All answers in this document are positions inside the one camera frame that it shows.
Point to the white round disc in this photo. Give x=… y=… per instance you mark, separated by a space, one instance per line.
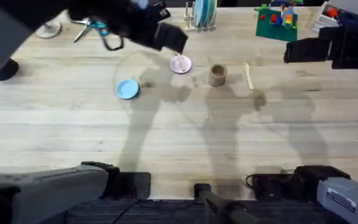
x=48 y=29

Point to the small wooden utensil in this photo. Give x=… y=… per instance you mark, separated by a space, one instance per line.
x=181 y=63

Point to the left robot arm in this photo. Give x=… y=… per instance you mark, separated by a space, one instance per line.
x=42 y=193

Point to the black round object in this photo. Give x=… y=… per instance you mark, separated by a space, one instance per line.
x=6 y=70

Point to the pink plate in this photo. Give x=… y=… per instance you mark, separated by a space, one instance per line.
x=185 y=60

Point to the wooden spoon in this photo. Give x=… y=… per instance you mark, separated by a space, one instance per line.
x=247 y=76

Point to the green racked plate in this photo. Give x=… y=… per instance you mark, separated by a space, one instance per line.
x=212 y=11

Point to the pale blue racked plate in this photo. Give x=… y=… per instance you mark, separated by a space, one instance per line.
x=199 y=12

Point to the wooden peg rack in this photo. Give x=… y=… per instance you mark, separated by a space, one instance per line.
x=189 y=21

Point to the brown wooden container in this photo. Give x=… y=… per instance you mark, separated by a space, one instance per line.
x=218 y=75

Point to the green board with toy blocks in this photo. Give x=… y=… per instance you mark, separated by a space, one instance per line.
x=275 y=29

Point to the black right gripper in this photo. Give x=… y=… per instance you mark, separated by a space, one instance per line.
x=353 y=46

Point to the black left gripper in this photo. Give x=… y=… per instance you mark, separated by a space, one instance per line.
x=117 y=18

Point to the white box with tools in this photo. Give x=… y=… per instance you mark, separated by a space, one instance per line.
x=328 y=18

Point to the light blue plate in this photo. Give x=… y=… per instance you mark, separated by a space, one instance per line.
x=127 y=89

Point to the black camera pole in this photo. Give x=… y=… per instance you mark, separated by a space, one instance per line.
x=219 y=205

